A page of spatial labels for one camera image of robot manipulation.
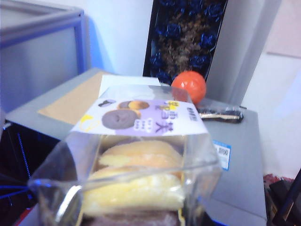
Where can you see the white paper sheet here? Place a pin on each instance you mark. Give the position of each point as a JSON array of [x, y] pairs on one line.
[[127, 81]]

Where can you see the orange ball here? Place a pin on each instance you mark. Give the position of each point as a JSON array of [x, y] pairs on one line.
[[189, 86]]

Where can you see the black snack packet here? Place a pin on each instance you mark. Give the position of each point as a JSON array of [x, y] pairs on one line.
[[221, 115]]

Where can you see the blue white sticker label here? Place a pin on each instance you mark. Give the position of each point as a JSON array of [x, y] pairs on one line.
[[222, 155]]

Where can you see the brown cardboard sheet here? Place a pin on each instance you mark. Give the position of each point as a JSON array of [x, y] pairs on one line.
[[68, 103]]

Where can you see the grey framed office partition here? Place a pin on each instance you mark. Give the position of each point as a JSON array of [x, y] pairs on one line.
[[35, 58]]

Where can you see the clear plastic snack box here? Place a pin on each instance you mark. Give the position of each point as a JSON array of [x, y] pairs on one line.
[[141, 117]]

